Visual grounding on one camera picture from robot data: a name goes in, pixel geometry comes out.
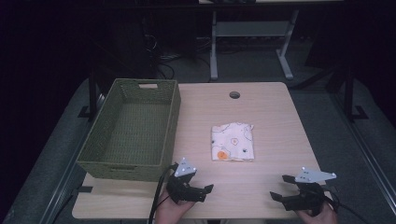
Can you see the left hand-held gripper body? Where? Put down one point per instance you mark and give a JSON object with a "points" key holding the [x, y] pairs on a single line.
{"points": [[182, 186]]}

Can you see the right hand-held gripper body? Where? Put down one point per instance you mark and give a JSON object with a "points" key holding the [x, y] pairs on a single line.
{"points": [[308, 193]]}

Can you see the white patterned cloth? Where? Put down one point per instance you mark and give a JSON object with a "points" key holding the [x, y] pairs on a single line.
{"points": [[233, 143]]}

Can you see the green woven basket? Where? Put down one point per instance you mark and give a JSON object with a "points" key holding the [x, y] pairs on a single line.
{"points": [[140, 130]]}

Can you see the person's right hand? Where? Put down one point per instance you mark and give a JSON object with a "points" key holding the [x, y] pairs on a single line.
{"points": [[320, 216]]}

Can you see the person's left hand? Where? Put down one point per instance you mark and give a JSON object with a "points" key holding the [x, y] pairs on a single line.
{"points": [[169, 210]]}

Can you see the black metal stand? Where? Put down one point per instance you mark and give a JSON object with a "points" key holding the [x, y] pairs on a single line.
{"points": [[92, 96], [349, 96]]}

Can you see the white metal desk frame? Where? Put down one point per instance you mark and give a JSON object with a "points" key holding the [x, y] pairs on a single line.
{"points": [[249, 29]]}

